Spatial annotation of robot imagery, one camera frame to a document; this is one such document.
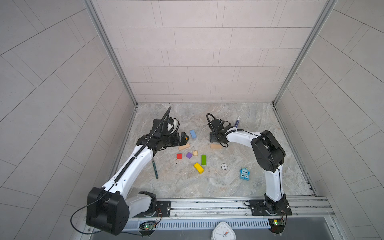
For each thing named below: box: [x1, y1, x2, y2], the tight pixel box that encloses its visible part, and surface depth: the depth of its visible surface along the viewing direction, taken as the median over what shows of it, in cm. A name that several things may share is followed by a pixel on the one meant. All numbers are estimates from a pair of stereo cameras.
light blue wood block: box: [190, 129, 197, 139], surface depth 101 cm
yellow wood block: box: [193, 162, 204, 174], surface depth 84 cm
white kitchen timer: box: [211, 221, 236, 240], surface depth 64 cm
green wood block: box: [201, 154, 207, 165], surface depth 91 cm
